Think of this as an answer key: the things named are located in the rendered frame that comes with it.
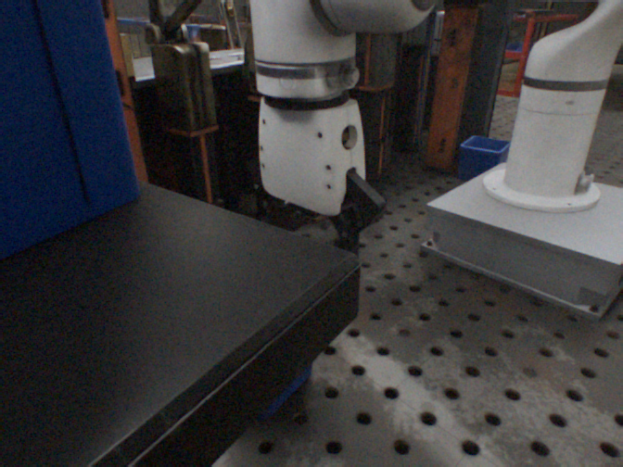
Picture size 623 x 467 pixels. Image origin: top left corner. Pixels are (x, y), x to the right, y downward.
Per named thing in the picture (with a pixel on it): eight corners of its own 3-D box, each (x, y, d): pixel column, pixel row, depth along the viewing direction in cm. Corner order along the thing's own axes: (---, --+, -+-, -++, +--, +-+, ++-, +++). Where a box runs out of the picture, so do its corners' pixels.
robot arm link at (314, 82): (379, 54, 38) (377, 91, 39) (301, 46, 43) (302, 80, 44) (314, 70, 32) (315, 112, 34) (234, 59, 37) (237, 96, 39)
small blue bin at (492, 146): (467, 168, 121) (473, 135, 116) (505, 175, 116) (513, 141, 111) (452, 180, 113) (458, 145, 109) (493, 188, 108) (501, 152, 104)
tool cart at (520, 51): (517, 100, 529) (538, 6, 482) (554, 107, 496) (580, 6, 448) (470, 108, 491) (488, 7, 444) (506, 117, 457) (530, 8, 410)
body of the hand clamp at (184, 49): (206, 245, 84) (179, 40, 67) (233, 255, 80) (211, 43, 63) (181, 258, 80) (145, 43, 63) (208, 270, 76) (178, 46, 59)
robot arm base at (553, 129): (606, 184, 84) (640, 80, 75) (588, 222, 70) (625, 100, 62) (500, 166, 94) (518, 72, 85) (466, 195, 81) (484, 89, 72)
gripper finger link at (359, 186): (390, 172, 37) (383, 229, 40) (320, 149, 41) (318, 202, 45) (383, 177, 37) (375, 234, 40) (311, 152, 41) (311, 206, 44)
